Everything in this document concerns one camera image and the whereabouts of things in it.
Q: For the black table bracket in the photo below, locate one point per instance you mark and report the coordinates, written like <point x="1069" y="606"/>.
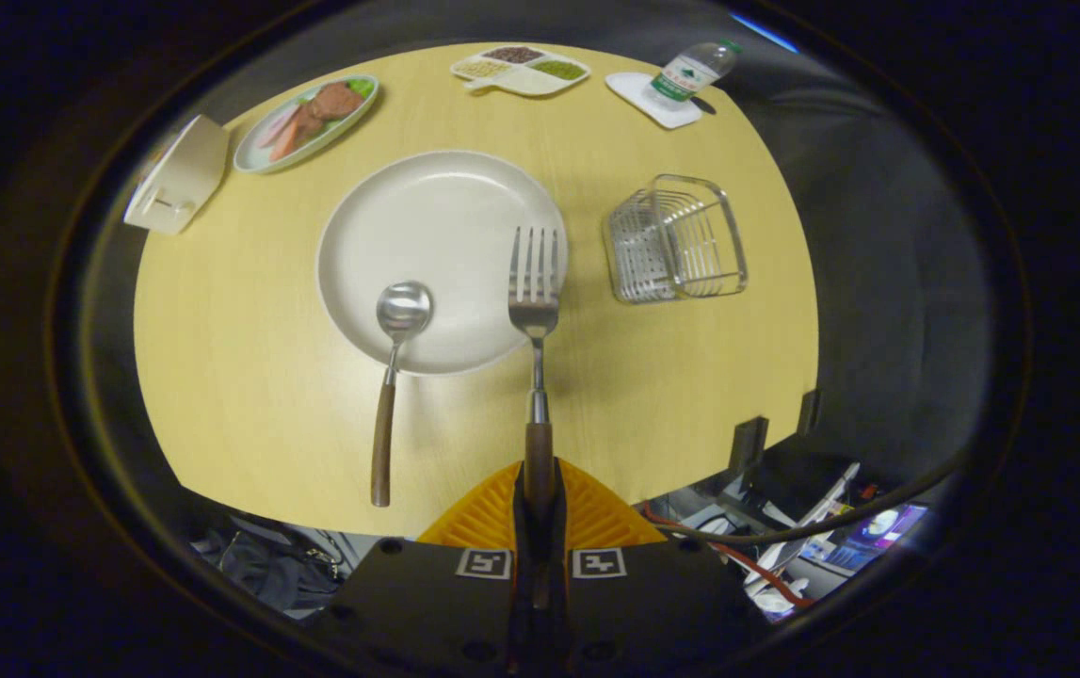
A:
<point x="749" y="444"/>
<point x="809" y="412"/>

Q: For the brown meat slices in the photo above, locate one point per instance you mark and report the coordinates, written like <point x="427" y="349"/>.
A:
<point x="332" y="102"/>

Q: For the pink ham slice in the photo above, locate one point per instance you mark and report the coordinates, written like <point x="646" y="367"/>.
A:
<point x="278" y="124"/>

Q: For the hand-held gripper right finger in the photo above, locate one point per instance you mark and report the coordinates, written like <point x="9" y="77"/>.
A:
<point x="559" y="537"/>

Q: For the green beans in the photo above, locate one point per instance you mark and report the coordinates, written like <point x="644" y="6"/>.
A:
<point x="558" y="70"/>

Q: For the white toaster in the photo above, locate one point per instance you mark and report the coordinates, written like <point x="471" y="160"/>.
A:
<point x="177" y="179"/>

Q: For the yellow grains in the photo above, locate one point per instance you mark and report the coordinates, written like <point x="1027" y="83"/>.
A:
<point x="483" y="69"/>

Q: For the light green food plate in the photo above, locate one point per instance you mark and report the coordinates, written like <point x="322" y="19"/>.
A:
<point x="262" y="160"/>

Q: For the glowing screen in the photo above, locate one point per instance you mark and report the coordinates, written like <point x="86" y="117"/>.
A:
<point x="878" y="529"/>

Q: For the green lettuce leaf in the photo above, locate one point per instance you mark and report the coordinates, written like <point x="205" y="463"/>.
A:
<point x="362" y="87"/>

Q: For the clear plastic water bottle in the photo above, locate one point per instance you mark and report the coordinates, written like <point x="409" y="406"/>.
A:
<point x="685" y="77"/>

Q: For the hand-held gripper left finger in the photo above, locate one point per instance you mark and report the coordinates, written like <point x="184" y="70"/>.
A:
<point x="520" y="537"/>

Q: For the white square coaster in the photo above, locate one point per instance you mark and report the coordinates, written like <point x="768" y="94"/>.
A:
<point x="634" y="94"/>

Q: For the dark bag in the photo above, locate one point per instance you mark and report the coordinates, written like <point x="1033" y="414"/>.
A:
<point x="262" y="565"/>

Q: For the white empty plate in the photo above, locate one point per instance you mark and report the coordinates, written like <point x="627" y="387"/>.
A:
<point x="436" y="226"/>

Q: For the white divided condiment dish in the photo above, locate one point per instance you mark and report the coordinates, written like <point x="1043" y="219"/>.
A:
<point x="525" y="85"/>

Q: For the dark beans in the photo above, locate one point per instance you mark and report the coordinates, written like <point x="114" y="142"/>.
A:
<point x="513" y="55"/>

